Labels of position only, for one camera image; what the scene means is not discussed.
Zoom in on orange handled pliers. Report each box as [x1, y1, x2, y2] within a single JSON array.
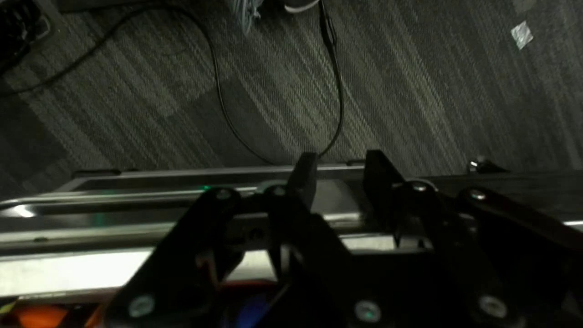
[[0, 299, 102, 328]]

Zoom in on white paper scrap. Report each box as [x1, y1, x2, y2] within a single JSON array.
[[510, 22, 533, 49]]

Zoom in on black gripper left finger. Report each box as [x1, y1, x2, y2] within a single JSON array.
[[286, 153, 317, 210]]

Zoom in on grey metal tool drawer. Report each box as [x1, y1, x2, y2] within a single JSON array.
[[0, 162, 583, 306]]

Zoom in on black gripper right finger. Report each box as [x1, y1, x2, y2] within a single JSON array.
[[362, 149, 404, 230]]

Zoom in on black floor cable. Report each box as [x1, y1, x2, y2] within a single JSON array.
[[0, 4, 298, 168], [315, 0, 346, 160]]

